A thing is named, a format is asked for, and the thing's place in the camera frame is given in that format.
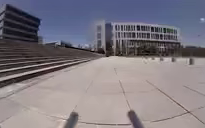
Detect dark tree line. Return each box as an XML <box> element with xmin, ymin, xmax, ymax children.
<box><xmin>180</xmin><ymin>45</ymin><xmax>205</xmax><ymax>58</ymax></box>

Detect low distant building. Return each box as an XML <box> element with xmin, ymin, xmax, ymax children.
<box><xmin>43</xmin><ymin>40</ymin><xmax>73</xmax><ymax>48</ymax></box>

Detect dark banded building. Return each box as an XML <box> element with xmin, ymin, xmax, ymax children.
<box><xmin>0</xmin><ymin>3</ymin><xmax>42</xmax><ymax>43</ymax></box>

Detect row of bollards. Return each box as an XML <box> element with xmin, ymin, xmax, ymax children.
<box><xmin>142</xmin><ymin>55</ymin><xmax>196</xmax><ymax>66</ymax></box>

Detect wide grey stone steps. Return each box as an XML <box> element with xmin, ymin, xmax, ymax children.
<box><xmin>0</xmin><ymin>39</ymin><xmax>104</xmax><ymax>92</ymax></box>

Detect pale concrete slab plaza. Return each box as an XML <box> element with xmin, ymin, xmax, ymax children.
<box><xmin>0</xmin><ymin>55</ymin><xmax>205</xmax><ymax>128</ymax></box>

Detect robot's own part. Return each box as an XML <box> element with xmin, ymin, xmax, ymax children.
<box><xmin>127</xmin><ymin>110</ymin><xmax>145</xmax><ymax>128</ymax></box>
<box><xmin>63</xmin><ymin>111</ymin><xmax>80</xmax><ymax>128</ymax></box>

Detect white multi-storey building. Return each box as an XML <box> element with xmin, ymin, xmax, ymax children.
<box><xmin>95</xmin><ymin>20</ymin><xmax>182</xmax><ymax>57</ymax></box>

